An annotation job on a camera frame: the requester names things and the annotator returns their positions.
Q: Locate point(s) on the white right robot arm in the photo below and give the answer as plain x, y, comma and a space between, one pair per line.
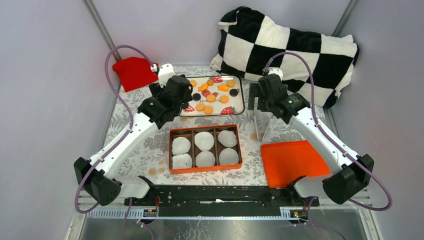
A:
349, 172

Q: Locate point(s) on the orange fish shaped cookie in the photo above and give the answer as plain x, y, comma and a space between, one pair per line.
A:
223, 88
203, 87

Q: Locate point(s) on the orange tin lid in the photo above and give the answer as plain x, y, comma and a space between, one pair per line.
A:
284, 162

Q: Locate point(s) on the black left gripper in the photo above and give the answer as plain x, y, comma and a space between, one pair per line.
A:
155, 90

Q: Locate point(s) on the strawberry print white tray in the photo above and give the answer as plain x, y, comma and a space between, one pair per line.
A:
234, 106

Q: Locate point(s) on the white paper cupcake liner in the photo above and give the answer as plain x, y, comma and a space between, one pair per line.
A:
204, 141
228, 156
181, 161
180, 145
227, 138
205, 159

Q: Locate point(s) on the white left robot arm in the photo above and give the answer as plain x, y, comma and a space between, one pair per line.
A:
97, 175

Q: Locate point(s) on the red cloth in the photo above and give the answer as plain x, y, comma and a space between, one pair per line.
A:
134, 73

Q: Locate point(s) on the round yellow biscuit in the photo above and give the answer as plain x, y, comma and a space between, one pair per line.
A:
193, 83
211, 98
224, 99
208, 110
231, 83
200, 107

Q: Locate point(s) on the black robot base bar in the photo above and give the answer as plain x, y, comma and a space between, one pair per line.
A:
220, 201

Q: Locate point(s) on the metal serving tongs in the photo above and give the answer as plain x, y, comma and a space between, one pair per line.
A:
261, 120

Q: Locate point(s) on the small swirl orange cookie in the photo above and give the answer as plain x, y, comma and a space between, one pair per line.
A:
210, 82

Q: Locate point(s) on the checkered black white blanket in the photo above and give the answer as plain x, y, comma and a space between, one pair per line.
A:
314, 65

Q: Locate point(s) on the orange cookie tin box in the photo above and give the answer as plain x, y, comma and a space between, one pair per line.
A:
190, 133

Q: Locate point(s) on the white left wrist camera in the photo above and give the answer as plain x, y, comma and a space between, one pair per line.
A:
166, 71

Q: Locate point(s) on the black sandwich cookie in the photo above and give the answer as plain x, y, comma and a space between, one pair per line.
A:
233, 92
196, 97

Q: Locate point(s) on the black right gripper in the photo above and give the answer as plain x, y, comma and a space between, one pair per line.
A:
254, 92

